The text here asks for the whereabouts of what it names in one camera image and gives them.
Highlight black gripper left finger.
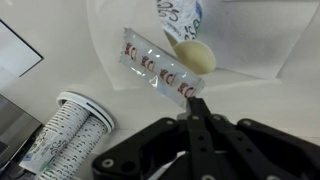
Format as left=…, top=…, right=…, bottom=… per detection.
left=186, top=97, right=199, bottom=116

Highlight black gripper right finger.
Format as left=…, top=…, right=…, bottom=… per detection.
left=197, top=98, right=211, bottom=116

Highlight white sachet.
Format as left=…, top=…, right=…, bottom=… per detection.
left=120, top=28, right=205, bottom=108

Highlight white plate under cups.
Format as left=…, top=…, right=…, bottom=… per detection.
left=56, top=91, right=116, bottom=133

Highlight stacked paper cups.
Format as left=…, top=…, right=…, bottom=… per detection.
left=20, top=101, right=107, bottom=180

